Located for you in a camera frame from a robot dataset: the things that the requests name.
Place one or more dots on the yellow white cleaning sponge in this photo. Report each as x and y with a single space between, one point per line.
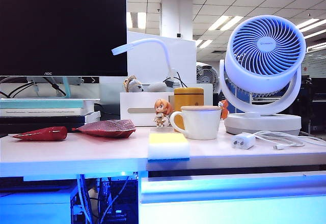
168 149

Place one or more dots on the white desk drawer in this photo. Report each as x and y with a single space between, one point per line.
229 208

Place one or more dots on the orange-haired anime figurine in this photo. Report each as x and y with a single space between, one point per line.
160 107

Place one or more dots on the grey plush toy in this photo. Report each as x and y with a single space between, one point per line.
156 87

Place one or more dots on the white storage box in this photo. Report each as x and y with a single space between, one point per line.
142 101

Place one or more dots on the yellow cylindrical canister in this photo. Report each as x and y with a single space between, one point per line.
188 96

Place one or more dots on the beige plush toy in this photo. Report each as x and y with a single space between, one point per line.
133 84

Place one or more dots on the round wooden mug lid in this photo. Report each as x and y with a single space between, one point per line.
201 108

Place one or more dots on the white partition panel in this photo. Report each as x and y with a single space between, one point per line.
147 63

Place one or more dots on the white ceramic mug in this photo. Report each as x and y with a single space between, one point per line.
201 124

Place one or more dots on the grey background fan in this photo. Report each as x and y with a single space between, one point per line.
207 76

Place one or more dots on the white gooseneck desk lamp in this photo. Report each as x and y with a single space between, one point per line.
158 41

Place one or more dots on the small orange fox figurine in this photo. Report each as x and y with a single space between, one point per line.
224 109

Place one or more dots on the red patterned pouch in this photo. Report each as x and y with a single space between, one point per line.
107 128

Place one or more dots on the white USB charger plug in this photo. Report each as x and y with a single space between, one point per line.
242 141

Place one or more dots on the silver teal monitor stand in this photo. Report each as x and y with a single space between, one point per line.
66 88

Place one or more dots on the computer case under desk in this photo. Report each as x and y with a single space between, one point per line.
119 201

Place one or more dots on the white desk fan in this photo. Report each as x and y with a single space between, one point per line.
265 44

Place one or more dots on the red chili pepper toy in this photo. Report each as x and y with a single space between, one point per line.
45 134

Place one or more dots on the black AOC computer monitor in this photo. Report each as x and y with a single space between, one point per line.
63 30

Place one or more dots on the teal hardcover book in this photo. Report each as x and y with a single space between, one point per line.
38 104

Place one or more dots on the white hardcover book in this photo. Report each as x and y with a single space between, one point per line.
38 112

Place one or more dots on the black hardcover book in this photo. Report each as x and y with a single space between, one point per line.
38 128

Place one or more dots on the black Corsair mouse pad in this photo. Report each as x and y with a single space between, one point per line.
3 135

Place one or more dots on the white under-desk cabinet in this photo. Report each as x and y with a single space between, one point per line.
33 206

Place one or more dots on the small black wall sensor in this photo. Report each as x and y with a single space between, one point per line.
180 35

